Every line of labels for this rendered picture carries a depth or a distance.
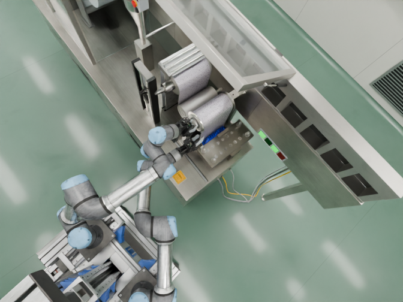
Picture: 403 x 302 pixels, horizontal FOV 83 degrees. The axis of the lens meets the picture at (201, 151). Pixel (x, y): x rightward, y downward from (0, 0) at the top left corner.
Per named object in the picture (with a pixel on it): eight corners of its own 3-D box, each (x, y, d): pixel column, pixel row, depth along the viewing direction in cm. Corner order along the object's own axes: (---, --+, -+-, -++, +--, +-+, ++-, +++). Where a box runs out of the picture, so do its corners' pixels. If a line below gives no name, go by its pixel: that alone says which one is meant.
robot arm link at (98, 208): (81, 233, 98) (177, 169, 108) (69, 211, 100) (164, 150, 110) (92, 230, 109) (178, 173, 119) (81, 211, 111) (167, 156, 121)
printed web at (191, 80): (165, 109, 177) (164, 66, 129) (189, 94, 183) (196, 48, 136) (197, 147, 170) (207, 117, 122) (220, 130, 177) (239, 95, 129)
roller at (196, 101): (177, 111, 154) (177, 102, 143) (205, 92, 161) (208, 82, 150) (188, 124, 152) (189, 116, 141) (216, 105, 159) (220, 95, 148)
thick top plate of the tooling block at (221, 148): (196, 152, 162) (197, 150, 156) (237, 122, 174) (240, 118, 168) (210, 169, 160) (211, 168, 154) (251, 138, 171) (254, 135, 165)
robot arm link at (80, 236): (81, 251, 139) (72, 254, 126) (71, 232, 142) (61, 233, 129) (99, 239, 142) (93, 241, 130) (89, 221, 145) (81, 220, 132)
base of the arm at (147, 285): (141, 313, 142) (139, 320, 132) (125, 295, 144) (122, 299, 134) (159, 293, 146) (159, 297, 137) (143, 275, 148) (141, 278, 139)
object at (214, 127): (198, 142, 159) (201, 132, 142) (223, 123, 166) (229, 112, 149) (198, 142, 159) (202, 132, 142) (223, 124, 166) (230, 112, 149)
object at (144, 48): (134, 65, 185) (119, 0, 132) (149, 57, 189) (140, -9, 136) (144, 77, 183) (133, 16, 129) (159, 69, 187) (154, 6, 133)
